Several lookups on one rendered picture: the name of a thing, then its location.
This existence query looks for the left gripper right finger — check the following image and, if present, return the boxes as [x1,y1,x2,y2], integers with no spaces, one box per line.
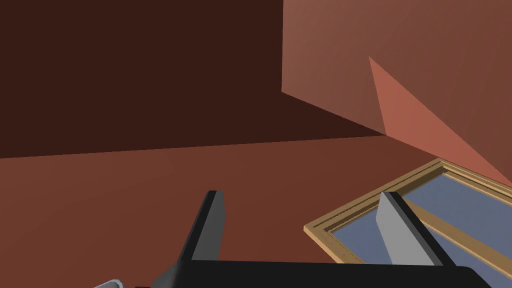
[375,191,457,267]

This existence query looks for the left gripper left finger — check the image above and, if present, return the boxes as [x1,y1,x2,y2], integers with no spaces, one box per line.
[177,190,227,263]

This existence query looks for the wooden framed window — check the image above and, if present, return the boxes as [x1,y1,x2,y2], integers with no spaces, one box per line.
[303,158,512,288]

